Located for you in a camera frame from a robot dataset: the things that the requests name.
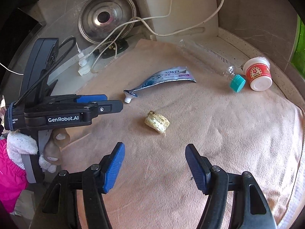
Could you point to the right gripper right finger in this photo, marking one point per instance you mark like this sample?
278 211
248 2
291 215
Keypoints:
199 167

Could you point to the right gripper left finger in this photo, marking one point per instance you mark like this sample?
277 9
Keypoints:
112 166

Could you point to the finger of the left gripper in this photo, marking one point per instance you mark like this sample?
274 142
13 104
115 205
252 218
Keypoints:
90 98
106 107

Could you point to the corn cob piece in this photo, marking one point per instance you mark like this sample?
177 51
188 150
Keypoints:
157 122

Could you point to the blue white toothpaste tube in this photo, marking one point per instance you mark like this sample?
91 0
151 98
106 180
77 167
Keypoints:
169 75

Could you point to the clear bottle teal cap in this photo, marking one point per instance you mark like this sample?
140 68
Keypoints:
214 62

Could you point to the red white yogurt cup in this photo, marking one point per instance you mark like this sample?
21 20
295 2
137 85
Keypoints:
257 71

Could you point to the pink left sleeve forearm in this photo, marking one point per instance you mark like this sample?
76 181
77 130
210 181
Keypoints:
13 179

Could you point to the white gloved left hand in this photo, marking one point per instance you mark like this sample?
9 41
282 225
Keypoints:
19 144

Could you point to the white power strip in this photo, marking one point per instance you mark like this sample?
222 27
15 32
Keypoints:
85 63

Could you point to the black lid stand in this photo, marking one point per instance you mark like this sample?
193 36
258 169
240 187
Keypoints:
117 47

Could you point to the beige towel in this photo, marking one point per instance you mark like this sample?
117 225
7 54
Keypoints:
259 132

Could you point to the steel pot lid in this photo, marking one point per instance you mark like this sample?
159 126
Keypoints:
98 18

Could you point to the white cutting board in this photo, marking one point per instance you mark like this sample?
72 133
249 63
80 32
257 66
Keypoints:
182 14

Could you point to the green soap dispenser bottle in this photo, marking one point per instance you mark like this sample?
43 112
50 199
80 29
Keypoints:
297 57

